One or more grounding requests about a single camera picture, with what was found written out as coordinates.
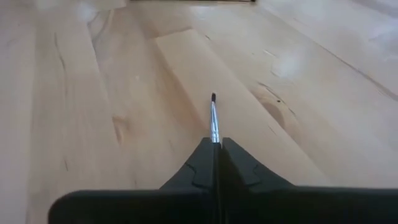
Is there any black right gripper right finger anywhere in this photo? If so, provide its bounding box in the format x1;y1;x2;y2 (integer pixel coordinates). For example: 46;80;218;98
222;138;398;224

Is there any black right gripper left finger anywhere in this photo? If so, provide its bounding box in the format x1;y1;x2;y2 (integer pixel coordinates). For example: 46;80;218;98
48;137;222;224

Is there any thin silver-ferruled liner brush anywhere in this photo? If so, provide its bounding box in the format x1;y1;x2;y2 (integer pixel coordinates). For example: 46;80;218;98
210;91;221;144

